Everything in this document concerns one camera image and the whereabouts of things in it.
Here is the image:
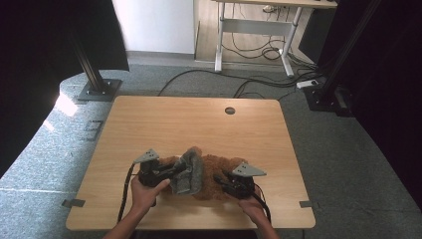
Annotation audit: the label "long black floor cable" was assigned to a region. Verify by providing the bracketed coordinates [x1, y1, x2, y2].
[156, 68, 300, 98]

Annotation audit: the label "black metal stand with base plate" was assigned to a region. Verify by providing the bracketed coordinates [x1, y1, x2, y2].
[70, 31, 123, 103]

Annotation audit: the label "grey doll garment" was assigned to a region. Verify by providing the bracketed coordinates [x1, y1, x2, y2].
[170, 146, 205, 196]

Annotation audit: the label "grey floor tape marks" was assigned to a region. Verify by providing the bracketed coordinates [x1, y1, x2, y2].
[83, 119, 105, 142]

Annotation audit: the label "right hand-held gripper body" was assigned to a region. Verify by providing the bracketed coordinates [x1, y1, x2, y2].
[221, 161, 268, 201]

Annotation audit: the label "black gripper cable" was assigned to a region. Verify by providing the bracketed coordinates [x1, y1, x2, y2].
[116, 162, 136, 223]
[252, 182, 272, 223]

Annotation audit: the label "person's right hand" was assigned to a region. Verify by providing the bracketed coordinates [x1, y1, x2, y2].
[236, 186, 268, 224]

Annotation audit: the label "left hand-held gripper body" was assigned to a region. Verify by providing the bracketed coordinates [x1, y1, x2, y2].
[132, 147, 168, 188]

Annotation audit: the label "tangle of black cables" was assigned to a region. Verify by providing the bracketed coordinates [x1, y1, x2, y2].
[221, 31, 320, 69]

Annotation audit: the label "white desk frame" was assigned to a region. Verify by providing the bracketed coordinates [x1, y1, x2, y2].
[212, 0, 338, 78]

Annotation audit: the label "person's left hand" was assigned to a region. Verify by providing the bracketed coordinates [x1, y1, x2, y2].
[130, 174, 171, 214]

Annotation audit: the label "dark curtain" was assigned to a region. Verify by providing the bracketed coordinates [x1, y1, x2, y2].
[0, 0, 130, 176]
[317, 0, 422, 211]

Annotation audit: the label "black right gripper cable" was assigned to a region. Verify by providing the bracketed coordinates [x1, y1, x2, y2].
[252, 182, 272, 223]

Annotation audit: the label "brown teddy bear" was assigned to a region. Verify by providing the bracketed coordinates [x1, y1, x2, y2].
[158, 145, 249, 201]

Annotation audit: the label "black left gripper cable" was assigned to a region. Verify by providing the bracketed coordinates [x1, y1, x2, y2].
[116, 162, 136, 223]

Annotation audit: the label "black metal stand with dark base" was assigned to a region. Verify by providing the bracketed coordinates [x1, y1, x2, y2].
[303, 0, 382, 118]

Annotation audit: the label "white power strip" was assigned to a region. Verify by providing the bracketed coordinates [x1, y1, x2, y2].
[296, 79, 319, 90]

